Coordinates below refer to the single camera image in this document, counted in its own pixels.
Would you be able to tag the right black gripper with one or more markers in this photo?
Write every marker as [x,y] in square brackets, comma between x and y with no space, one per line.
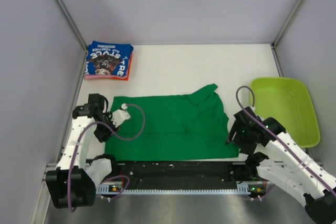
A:
[247,148]

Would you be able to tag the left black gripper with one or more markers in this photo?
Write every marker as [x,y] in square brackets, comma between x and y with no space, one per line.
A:
[103,136]

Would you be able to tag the green t-shirt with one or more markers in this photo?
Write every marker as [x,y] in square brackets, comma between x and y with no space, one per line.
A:
[173,128]

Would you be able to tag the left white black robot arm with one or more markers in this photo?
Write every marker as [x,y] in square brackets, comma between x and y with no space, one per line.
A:
[75,179]

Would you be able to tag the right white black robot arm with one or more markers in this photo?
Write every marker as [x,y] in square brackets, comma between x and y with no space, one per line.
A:
[273,155]

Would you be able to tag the pink folded t-shirt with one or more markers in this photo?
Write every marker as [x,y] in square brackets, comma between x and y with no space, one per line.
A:
[98,76]

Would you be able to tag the lime green plastic tray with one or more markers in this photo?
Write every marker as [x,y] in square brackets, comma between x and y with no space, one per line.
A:
[288,101]

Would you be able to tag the blue printed folded t-shirt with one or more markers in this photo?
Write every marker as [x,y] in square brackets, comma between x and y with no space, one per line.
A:
[103,57]

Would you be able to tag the orange folded t-shirt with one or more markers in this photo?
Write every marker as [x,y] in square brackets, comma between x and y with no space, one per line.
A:
[122,70]

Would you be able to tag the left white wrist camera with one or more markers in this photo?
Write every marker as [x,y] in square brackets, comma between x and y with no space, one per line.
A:
[120,115]

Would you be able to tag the grey slotted cable duct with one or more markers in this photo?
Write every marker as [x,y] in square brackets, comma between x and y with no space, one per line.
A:
[240,189]

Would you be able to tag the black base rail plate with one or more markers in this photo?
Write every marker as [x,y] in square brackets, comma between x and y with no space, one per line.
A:
[187,175]

